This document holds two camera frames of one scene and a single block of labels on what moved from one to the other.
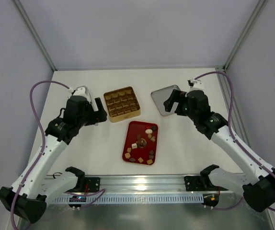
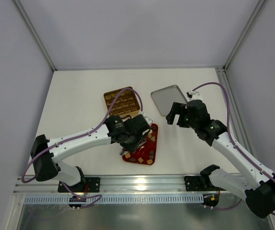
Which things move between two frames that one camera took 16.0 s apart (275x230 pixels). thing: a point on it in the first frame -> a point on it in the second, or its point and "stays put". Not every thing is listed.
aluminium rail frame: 151,183 stays put
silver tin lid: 160,96 stays put
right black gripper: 178,105 -> 181,116
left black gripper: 93,115 -> 132,145
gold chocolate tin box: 122,104 stays put
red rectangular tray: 140,143 stays put
